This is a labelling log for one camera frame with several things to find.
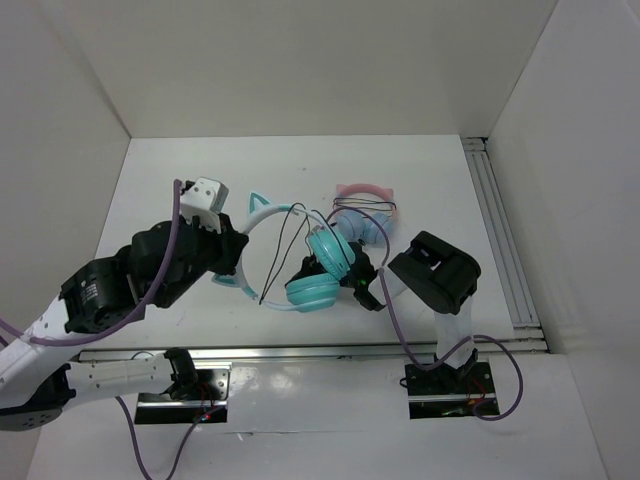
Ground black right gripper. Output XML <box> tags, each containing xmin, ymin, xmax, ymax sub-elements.
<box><xmin>285</xmin><ymin>245</ymin><xmax>359</xmax><ymax>296</ymax></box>

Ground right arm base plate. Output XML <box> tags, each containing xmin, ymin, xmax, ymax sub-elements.
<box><xmin>399</xmin><ymin>361</ymin><xmax>500</xmax><ymax>420</ymax></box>

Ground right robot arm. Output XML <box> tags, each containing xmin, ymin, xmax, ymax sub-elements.
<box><xmin>285</xmin><ymin>229</ymin><xmax>481</xmax><ymax>392</ymax></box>

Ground aluminium table edge rail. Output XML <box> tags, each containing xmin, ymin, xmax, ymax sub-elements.
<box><xmin>79</xmin><ymin>330</ymin><xmax>549</xmax><ymax>363</ymax></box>

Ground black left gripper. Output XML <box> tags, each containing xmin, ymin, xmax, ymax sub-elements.
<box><xmin>155</xmin><ymin>211</ymin><xmax>249</xmax><ymax>308</ymax></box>

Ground teal cat-ear headphones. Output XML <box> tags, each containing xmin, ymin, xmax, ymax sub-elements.
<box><xmin>212</xmin><ymin>191</ymin><xmax>356</xmax><ymax>313</ymax></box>

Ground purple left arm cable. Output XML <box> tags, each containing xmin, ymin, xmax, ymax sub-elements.
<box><xmin>0</xmin><ymin>178</ymin><xmax>209</xmax><ymax>479</ymax></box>

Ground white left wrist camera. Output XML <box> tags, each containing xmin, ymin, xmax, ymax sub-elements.
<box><xmin>180</xmin><ymin>177</ymin><xmax>229</xmax><ymax>233</ymax></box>

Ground black teal-headphone audio cable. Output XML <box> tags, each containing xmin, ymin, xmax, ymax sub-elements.
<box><xmin>257</xmin><ymin>201</ymin><xmax>329</xmax><ymax>306</ymax></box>

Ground black pink-headphone audio cable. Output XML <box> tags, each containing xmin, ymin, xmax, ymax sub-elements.
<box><xmin>324</xmin><ymin>196</ymin><xmax>400</xmax><ymax>226</ymax></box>

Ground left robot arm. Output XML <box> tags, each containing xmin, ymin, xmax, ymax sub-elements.
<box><xmin>1</xmin><ymin>215</ymin><xmax>249</xmax><ymax>432</ymax></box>

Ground pink blue cat-ear headphones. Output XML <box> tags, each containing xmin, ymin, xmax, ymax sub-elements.
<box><xmin>332</xmin><ymin>183</ymin><xmax>398</xmax><ymax>247</ymax></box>

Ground aluminium side rail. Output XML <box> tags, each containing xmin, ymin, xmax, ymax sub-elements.
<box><xmin>461</xmin><ymin>137</ymin><xmax>550</xmax><ymax>353</ymax></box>

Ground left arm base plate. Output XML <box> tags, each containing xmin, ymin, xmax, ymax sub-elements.
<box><xmin>134</xmin><ymin>362</ymin><xmax>231</xmax><ymax>425</ymax></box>

